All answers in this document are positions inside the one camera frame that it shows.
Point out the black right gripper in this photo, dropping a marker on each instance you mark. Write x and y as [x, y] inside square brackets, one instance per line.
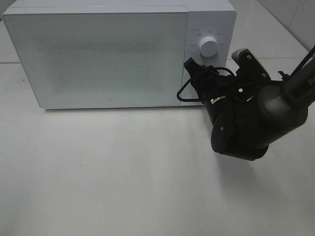
[213, 83]

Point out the white microwave door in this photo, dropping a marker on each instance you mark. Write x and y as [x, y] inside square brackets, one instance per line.
[98, 57]

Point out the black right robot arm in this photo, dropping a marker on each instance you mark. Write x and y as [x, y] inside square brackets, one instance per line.
[248, 110]

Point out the white upper microwave knob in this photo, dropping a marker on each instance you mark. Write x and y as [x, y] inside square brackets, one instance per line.
[208, 46]

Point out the white adjacent table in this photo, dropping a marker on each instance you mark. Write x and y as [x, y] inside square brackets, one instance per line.
[260, 32]

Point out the white microwave oven body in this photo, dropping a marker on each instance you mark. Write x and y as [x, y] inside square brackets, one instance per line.
[205, 18]

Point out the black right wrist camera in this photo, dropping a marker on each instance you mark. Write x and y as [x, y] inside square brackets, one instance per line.
[250, 69]

